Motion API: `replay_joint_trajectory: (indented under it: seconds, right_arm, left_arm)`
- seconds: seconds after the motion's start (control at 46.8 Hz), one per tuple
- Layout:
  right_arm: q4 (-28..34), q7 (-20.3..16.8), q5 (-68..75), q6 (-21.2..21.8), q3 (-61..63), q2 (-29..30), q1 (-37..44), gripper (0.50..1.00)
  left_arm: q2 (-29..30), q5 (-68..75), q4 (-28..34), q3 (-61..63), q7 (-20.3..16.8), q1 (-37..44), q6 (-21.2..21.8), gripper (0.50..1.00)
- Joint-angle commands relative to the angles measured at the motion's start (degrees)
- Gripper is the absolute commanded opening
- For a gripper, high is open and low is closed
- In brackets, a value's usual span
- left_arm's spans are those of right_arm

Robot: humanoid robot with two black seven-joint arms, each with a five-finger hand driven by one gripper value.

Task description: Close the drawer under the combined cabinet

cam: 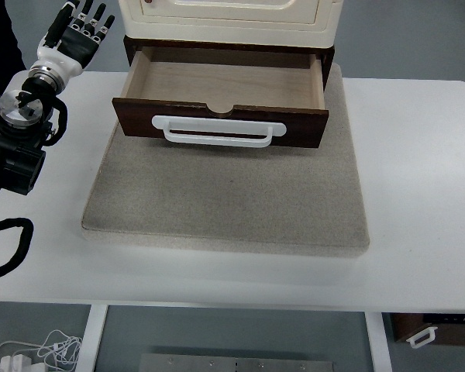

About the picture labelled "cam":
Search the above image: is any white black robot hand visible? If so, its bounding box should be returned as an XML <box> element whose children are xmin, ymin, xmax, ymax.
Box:
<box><xmin>29</xmin><ymin>0</ymin><xmax>115</xmax><ymax>84</ymax></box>

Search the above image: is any dark wooden drawer white handle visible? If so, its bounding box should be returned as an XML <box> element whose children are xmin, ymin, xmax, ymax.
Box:
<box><xmin>112</xmin><ymin>46</ymin><xmax>329</xmax><ymax>148</ymax></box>

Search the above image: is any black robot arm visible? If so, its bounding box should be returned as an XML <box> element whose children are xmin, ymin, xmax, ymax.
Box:
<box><xmin>0</xmin><ymin>1</ymin><xmax>115</xmax><ymax>195</ymax></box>

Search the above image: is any cream plastic cabinet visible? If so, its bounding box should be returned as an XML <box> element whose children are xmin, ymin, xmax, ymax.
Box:
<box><xmin>119</xmin><ymin>0</ymin><xmax>343</xmax><ymax>48</ymax></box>

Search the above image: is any dark wooden drawer housing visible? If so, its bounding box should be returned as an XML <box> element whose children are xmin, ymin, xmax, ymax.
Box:
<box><xmin>123</xmin><ymin>35</ymin><xmax>335</xmax><ymax>88</ymax></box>

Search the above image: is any beige foam mat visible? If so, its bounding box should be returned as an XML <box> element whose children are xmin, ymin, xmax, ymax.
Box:
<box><xmin>81</xmin><ymin>65</ymin><xmax>370</xmax><ymax>257</ymax></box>

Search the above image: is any white table leg left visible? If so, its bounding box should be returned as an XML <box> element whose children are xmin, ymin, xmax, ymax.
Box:
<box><xmin>75</xmin><ymin>305</ymin><xmax>109</xmax><ymax>372</ymax></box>

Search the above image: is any white table leg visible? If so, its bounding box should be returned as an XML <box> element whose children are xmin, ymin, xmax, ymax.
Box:
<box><xmin>364</xmin><ymin>312</ymin><xmax>392</xmax><ymax>372</ymax></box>
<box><xmin>75</xmin><ymin>305</ymin><xmax>109</xmax><ymax>372</ymax></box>

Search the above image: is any white charger adapter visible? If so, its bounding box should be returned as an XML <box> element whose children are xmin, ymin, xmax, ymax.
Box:
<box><xmin>0</xmin><ymin>354</ymin><xmax>32</xmax><ymax>372</ymax></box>

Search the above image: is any white table leg right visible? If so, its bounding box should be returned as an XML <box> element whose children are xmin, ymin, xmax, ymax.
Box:
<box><xmin>364</xmin><ymin>312</ymin><xmax>392</xmax><ymax>372</ymax></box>

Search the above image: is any black sleeved cable loop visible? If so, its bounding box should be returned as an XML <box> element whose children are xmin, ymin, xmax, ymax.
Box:
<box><xmin>0</xmin><ymin>218</ymin><xmax>35</xmax><ymax>281</ymax></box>

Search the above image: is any white cable on floor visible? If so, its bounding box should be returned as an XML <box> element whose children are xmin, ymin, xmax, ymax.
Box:
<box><xmin>0</xmin><ymin>329</ymin><xmax>84</xmax><ymax>372</ymax></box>

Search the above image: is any brown box white handle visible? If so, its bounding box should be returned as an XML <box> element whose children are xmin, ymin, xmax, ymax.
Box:
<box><xmin>390</xmin><ymin>313</ymin><xmax>465</xmax><ymax>349</ymax></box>

